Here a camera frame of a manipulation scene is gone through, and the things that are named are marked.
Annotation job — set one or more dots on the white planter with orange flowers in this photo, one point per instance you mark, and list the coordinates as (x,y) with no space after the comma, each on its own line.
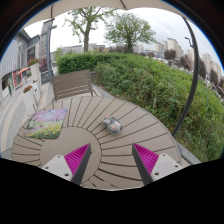
(29,101)

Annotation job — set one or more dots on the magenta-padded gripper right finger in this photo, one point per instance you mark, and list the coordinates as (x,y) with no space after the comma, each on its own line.
(146,157)

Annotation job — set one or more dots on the round leafy green tree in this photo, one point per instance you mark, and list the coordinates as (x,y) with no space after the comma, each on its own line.
(128,30)

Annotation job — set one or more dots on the grey patterned computer mouse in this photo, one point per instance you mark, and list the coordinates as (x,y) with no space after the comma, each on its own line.
(112,125)

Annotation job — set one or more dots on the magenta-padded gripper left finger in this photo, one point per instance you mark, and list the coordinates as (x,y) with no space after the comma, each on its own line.
(77,157)

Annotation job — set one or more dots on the tall bare-trunk tree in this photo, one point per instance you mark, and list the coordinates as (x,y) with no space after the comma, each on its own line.
(86,31)

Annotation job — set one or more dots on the beige umbrella canopy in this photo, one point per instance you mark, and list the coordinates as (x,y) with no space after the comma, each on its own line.
(86,4)

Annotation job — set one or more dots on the flower landscape print mouse pad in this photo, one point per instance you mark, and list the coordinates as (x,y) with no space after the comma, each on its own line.
(46,124)

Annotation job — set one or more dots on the white planter with red flowers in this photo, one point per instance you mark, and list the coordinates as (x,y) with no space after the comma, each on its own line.
(34,68)

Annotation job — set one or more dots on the grey sign pillar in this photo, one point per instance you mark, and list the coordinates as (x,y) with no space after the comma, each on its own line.
(44,50)

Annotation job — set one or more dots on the distant apartment buildings group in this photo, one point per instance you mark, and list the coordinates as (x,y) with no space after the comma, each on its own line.
(173,45)

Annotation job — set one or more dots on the brown slatted outdoor chair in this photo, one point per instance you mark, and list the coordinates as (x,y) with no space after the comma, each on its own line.
(71,83)

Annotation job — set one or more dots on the trimmed green hedge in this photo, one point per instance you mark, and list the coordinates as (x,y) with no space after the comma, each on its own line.
(80,62)

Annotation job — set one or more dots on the grey shopfront building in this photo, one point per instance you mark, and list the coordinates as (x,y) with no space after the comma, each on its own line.
(15,56)

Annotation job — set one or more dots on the curved black umbrella pole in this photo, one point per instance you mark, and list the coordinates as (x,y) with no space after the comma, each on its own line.
(195,83)

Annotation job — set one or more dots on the white square planter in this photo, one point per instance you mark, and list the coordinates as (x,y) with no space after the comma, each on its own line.
(36,87)

